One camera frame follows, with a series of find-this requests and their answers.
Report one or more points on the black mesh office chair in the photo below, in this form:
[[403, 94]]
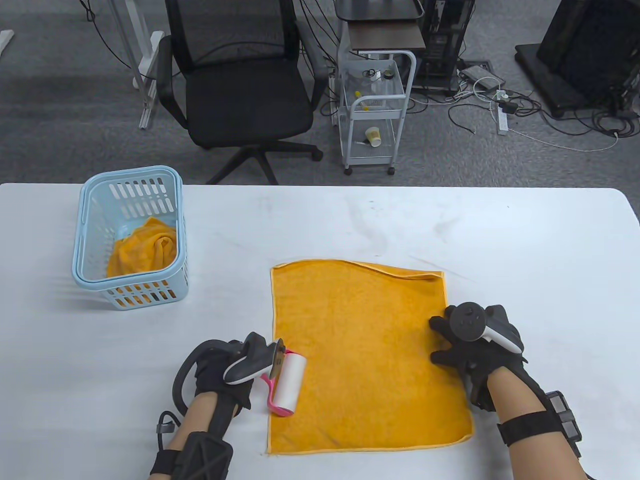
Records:
[[250, 100]]

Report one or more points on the grey hand controller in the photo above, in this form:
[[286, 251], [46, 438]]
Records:
[[250, 365], [467, 322]]

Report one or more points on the large black display stand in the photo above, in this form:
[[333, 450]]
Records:
[[585, 50]]

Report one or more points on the black computer tower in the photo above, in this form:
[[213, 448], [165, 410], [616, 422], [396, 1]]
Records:
[[445, 45]]

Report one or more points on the light blue plastic basket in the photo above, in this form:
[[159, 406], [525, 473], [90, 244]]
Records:
[[82, 272]]

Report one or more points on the yellow paper cup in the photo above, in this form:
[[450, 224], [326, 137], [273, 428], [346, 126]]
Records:
[[373, 136]]

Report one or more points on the grey left hand controller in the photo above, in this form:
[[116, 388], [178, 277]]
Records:
[[250, 365]]

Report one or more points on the black plug adapter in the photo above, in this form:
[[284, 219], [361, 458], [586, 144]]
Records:
[[509, 107]]

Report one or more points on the white power strip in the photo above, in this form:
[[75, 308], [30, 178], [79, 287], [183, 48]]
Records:
[[502, 122]]

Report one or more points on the person's left hand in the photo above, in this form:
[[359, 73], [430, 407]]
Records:
[[212, 372]]

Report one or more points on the white desk leg frame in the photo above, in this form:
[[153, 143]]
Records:
[[150, 75]]

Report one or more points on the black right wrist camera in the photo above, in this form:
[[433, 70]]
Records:
[[562, 415]]

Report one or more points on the person's right hand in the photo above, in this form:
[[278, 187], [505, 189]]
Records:
[[485, 357]]

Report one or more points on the brown shelf board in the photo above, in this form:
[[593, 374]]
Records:
[[385, 36]]

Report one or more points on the person's right forearm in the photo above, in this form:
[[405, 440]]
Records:
[[520, 400]]

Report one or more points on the grey right hand controller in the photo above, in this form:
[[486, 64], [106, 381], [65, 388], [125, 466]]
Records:
[[467, 322]]

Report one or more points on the black tray shelf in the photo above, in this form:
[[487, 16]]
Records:
[[375, 9]]

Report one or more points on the white desk foot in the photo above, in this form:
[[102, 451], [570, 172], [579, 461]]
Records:
[[5, 42]]

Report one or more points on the pink lint roller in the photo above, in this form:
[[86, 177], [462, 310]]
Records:
[[290, 385]]

